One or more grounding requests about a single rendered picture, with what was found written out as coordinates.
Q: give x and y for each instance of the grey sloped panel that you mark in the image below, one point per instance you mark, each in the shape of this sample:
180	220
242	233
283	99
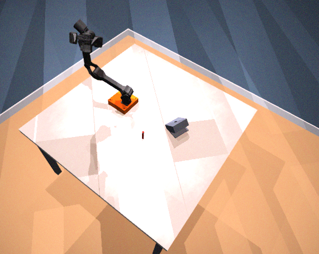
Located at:
178	126

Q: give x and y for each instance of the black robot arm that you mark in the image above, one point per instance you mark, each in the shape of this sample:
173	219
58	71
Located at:
98	73

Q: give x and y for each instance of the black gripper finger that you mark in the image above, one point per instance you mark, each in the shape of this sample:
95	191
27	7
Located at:
74	38
96	42

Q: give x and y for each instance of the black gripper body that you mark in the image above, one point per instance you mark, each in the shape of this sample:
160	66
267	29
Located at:
87	38

